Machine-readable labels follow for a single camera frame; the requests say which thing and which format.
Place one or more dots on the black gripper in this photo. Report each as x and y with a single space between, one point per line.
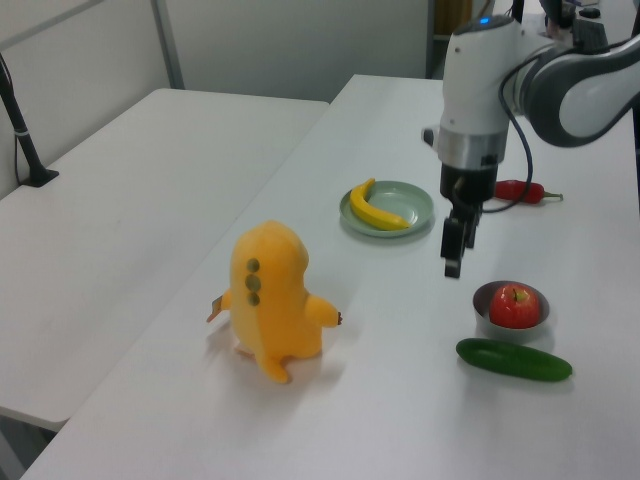
467 185

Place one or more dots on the green cucumber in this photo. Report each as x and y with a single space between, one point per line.
515 361

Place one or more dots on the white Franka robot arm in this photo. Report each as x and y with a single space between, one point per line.
475 75

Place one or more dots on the small grey metal bowl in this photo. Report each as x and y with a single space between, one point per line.
510 336

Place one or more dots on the pale green plate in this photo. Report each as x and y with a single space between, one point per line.
405 205

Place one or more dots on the red chili pepper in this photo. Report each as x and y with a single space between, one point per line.
510 190

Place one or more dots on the red apple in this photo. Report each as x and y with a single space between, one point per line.
515 307

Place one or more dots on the yellow banana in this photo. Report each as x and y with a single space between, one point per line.
370 212

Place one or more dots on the orange plush dinosaur toy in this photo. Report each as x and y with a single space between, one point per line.
275 300

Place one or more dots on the wooden cabinet panel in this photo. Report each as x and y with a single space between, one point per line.
452 17

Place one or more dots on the black computer keyboard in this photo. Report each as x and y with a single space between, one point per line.
592 32

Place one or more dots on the black monitor stand post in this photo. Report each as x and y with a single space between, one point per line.
517 7

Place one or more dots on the black camera stand pole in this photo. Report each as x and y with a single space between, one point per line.
25 145

